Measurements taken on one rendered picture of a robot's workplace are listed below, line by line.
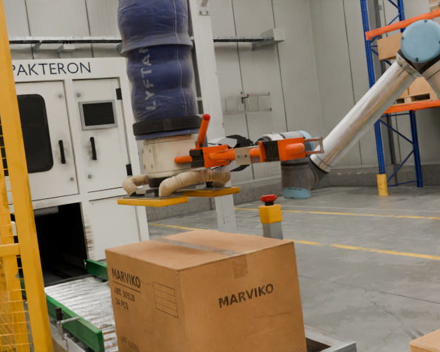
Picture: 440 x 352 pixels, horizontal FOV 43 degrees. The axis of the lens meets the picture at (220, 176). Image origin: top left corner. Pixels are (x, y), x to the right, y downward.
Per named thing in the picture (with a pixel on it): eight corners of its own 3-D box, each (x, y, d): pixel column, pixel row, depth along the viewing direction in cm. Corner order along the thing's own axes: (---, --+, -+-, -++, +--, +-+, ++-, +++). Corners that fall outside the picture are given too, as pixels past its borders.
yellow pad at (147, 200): (116, 204, 194) (114, 190, 194) (143, 200, 199) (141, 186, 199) (159, 207, 165) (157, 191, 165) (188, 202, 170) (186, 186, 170)
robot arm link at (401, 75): (430, 18, 175) (292, 170, 203) (426, 14, 164) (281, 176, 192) (459, 42, 173) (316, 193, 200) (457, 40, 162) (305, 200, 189)
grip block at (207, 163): (189, 169, 166) (187, 149, 166) (217, 165, 171) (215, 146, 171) (203, 167, 159) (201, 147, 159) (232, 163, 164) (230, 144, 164)
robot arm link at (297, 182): (316, 195, 187) (314, 158, 186) (305, 202, 177) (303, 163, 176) (289, 195, 192) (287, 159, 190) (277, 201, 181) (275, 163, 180)
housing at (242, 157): (235, 165, 148) (232, 148, 148) (255, 162, 152) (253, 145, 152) (249, 164, 142) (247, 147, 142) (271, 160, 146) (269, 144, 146)
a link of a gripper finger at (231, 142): (200, 144, 167) (225, 151, 172) (210, 143, 162) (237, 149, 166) (201, 134, 167) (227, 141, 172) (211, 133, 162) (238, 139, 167)
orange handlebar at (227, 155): (132, 169, 208) (130, 159, 207) (202, 159, 223) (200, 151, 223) (290, 157, 129) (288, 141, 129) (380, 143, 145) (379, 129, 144)
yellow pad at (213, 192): (165, 196, 204) (164, 182, 204) (189, 192, 209) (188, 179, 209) (214, 198, 175) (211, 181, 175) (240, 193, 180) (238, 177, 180)
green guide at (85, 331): (2, 291, 342) (0, 277, 341) (19, 287, 347) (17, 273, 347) (78, 360, 204) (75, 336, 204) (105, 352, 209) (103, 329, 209)
